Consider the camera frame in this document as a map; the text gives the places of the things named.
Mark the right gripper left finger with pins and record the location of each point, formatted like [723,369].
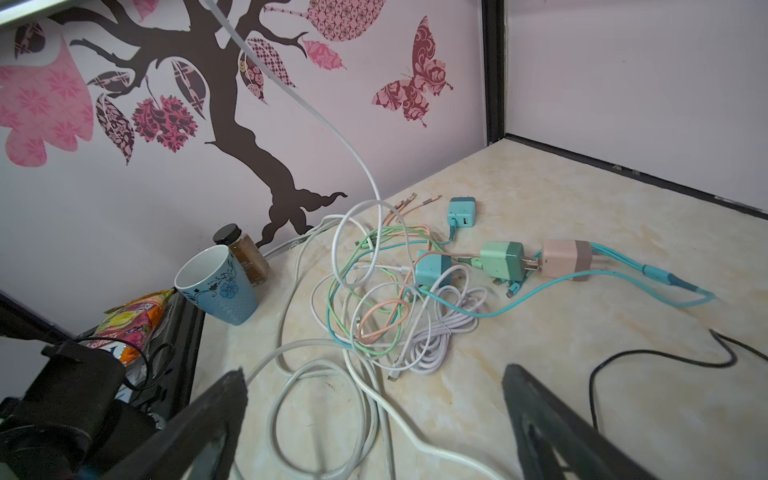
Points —
[198,443]

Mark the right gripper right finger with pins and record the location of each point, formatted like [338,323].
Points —
[553,440]

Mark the green charger plug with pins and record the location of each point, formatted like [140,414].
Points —
[503,260]

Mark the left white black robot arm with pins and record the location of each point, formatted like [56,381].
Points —
[69,423]

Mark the red yellow snack packet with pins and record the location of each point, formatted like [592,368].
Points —
[129,328]

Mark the white mug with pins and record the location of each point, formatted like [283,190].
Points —
[216,282]

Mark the brown glass jar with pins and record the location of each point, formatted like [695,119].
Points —
[245,251]

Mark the teal charger on table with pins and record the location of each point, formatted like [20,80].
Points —
[462,212]

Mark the black mounting rail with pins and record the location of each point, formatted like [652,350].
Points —
[184,332]

